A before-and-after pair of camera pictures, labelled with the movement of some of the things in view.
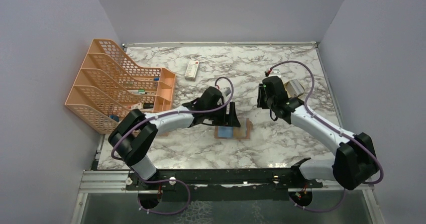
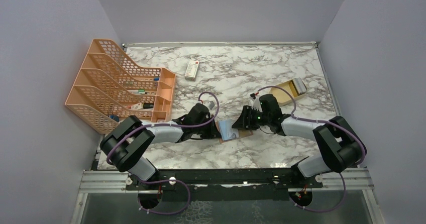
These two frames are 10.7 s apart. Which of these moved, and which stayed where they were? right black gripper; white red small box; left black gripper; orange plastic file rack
Moved: right black gripper; left black gripper
Stayed: orange plastic file rack; white red small box
